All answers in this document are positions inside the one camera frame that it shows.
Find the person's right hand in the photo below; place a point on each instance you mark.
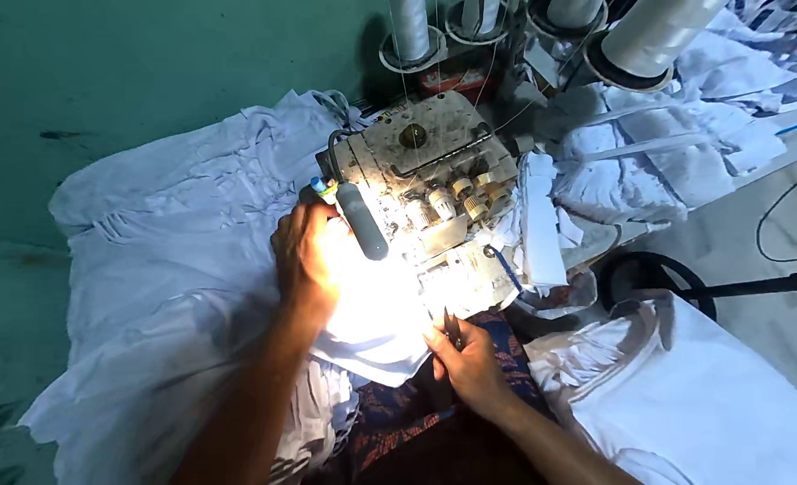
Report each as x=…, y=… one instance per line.
x=476, y=370

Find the person's left hand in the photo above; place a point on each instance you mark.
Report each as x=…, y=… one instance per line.
x=307, y=269

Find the person's right thumb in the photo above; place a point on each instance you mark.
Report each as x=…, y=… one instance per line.
x=441, y=344

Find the person's left fingers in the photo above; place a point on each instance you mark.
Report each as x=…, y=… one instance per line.
x=296, y=222

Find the person's right fingers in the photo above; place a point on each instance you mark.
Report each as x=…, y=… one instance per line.
x=467, y=330

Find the dark metal thread snips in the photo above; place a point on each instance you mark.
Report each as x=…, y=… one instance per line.
x=452, y=329

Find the white fabric piece being sewn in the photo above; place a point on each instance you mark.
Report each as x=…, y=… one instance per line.
x=378, y=337

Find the person's right forearm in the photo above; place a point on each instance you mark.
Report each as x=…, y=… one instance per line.
x=553, y=438

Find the person's left forearm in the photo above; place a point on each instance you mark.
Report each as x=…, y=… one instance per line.
x=263, y=391

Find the grey cylindrical lamp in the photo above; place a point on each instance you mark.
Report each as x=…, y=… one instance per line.
x=362, y=221

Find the person's legs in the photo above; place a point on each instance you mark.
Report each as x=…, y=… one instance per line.
x=398, y=421

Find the narrow folded white strip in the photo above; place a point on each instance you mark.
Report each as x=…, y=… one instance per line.
x=541, y=222

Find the bundle of hanging white strips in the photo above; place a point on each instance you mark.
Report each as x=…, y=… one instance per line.
x=321, y=411

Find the pile of white garments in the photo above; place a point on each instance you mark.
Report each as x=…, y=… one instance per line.
x=162, y=269

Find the beige overlock sewing machine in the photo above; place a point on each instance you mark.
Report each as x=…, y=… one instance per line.
x=439, y=128

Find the round spool holder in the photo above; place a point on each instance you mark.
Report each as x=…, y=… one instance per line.
x=540, y=19
x=597, y=57
x=388, y=57
x=453, y=30

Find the red object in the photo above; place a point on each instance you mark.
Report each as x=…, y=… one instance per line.
x=462, y=79

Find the large smooth white cloth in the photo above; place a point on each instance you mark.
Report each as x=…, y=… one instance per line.
x=701, y=397

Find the black round base with bar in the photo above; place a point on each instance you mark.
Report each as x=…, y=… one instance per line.
x=708, y=291

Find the heap of white cut fabric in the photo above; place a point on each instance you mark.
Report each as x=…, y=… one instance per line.
x=654, y=148

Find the white sewing table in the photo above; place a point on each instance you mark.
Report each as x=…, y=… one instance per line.
x=769, y=168

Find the large white thread cone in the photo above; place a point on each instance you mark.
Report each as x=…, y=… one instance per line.
x=657, y=33

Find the pile of printed fabric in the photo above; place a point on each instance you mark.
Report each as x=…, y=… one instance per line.
x=792, y=27

